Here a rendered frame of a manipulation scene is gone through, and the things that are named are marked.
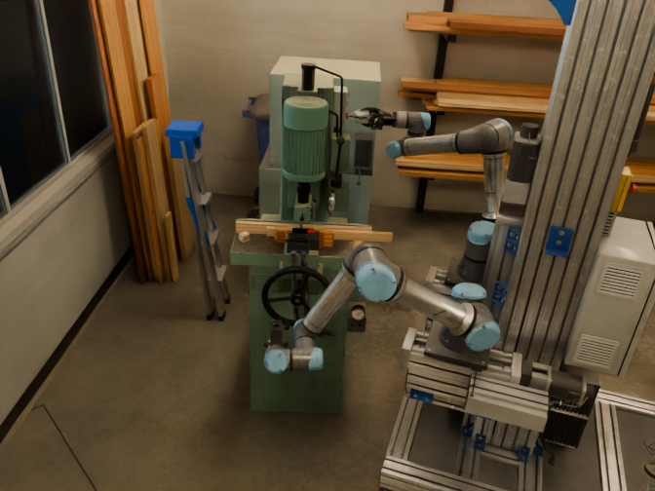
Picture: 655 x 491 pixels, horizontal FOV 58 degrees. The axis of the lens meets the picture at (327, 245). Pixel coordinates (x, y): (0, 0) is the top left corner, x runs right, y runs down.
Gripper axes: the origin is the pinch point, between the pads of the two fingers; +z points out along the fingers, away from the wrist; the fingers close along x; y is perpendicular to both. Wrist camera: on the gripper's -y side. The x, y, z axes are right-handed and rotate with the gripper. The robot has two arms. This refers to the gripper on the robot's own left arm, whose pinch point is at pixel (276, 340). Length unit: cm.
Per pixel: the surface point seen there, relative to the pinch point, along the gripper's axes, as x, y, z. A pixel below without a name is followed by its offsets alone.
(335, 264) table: 25.2, -28.4, 20.1
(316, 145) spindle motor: 16, -76, 5
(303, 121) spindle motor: 11, -84, -2
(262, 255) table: -5.4, -32.3, 20.7
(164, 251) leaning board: -71, -34, 156
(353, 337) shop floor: 45, 17, 115
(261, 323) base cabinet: -6.4, -1.6, 38.3
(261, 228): -6, -44, 34
